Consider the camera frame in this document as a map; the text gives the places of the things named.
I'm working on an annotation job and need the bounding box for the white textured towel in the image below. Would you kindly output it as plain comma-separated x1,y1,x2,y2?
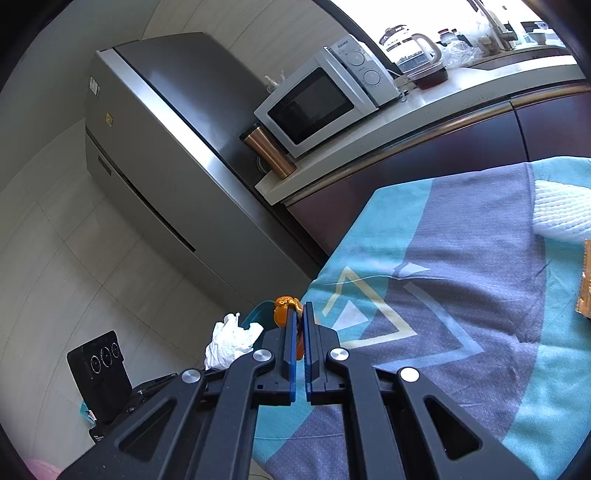
531,179,591,243

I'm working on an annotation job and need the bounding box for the orange peel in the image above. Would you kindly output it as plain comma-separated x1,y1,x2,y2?
273,295,306,361

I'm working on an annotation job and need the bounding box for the metal faucet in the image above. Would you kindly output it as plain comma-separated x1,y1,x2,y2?
468,0,518,51

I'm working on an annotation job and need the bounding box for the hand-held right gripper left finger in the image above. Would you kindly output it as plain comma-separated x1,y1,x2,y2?
58,302,298,480

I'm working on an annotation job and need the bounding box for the copper travel tumbler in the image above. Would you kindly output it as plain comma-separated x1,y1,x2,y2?
239,124,297,178

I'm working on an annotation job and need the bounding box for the pink cloth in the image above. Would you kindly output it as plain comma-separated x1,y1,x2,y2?
18,457,63,480

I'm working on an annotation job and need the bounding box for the clear plastic bag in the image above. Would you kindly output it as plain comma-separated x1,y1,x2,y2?
436,37,483,65

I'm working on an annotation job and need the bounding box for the blue plastic bin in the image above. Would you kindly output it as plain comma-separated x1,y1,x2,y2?
240,299,280,334

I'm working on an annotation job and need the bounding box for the teal patterned blanket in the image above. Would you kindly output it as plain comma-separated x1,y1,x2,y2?
252,158,591,480

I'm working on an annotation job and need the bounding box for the grey refrigerator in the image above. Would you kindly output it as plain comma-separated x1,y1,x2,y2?
84,31,333,315

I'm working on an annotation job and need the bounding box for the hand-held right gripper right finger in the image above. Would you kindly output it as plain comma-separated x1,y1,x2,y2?
302,302,541,480

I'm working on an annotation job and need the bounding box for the glass kettle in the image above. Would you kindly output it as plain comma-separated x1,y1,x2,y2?
379,22,444,75

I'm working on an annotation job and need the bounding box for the kitchen counter cabinet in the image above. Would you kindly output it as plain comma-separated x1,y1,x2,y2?
255,44,591,271

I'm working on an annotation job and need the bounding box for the white tissue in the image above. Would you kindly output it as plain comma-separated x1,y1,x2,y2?
204,313,265,371

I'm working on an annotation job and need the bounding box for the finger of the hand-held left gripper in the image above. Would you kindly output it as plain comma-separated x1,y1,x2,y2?
134,373,183,404

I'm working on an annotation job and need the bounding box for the orange brown packet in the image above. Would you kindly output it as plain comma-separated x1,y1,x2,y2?
575,240,591,318

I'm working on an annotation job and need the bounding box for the white microwave oven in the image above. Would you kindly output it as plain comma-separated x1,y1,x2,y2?
253,34,402,158

